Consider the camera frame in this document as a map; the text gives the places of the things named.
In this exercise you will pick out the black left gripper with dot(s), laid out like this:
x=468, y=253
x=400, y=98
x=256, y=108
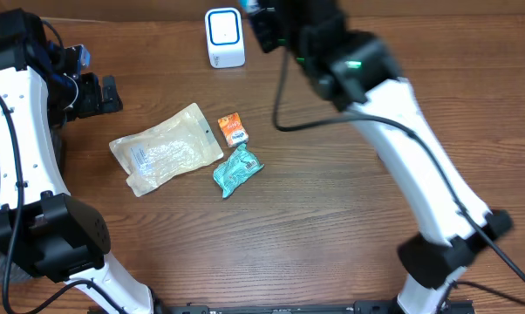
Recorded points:
x=95, y=104

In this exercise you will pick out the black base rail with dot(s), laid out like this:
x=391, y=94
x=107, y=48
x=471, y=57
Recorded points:
x=359, y=307

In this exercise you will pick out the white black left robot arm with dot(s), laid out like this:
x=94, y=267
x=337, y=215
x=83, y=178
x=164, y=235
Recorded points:
x=44, y=231

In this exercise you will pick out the small teal tissue pack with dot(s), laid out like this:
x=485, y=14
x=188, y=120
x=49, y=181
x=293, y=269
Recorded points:
x=250, y=6

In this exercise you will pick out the teal tissue pouch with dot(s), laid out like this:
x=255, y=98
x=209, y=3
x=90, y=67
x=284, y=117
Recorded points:
x=238, y=168

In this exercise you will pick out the white barcode scanner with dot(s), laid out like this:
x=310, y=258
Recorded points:
x=224, y=35

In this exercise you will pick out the orange snack packet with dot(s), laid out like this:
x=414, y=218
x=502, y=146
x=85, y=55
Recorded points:
x=233, y=130

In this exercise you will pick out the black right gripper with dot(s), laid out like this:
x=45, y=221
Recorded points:
x=262, y=33

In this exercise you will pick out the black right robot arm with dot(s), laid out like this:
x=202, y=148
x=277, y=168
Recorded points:
x=356, y=72

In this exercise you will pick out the beige glossy plastic package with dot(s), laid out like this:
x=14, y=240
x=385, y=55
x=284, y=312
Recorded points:
x=180, y=144

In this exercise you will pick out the brown cardboard backboard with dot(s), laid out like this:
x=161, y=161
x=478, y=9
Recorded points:
x=192, y=10

